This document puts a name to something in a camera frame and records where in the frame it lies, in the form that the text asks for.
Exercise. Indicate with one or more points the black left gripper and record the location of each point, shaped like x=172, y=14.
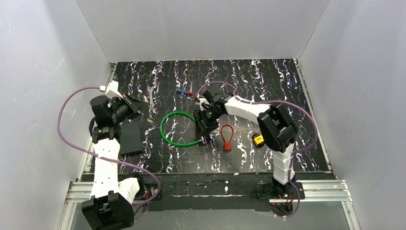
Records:
x=127, y=108

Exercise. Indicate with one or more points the black flat box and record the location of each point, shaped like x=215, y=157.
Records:
x=130, y=139

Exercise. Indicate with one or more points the silver wrench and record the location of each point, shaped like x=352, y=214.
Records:
x=151, y=99

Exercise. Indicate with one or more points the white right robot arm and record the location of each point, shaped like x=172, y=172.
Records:
x=276, y=126

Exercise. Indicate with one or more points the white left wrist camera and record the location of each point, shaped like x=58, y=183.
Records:
x=111, y=90

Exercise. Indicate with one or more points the yellow padlock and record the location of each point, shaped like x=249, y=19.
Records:
x=258, y=140

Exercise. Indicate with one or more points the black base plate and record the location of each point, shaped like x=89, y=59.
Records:
x=205, y=191

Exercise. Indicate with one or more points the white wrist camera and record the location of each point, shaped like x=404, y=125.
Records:
x=111, y=90
x=201, y=102

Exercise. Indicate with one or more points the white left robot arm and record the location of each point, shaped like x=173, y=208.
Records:
x=110, y=206

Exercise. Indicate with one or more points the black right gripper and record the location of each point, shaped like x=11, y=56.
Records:
x=205, y=125

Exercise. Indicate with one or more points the aluminium frame rail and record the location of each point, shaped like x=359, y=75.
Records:
x=75, y=195

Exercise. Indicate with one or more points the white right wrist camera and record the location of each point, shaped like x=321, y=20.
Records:
x=201, y=102

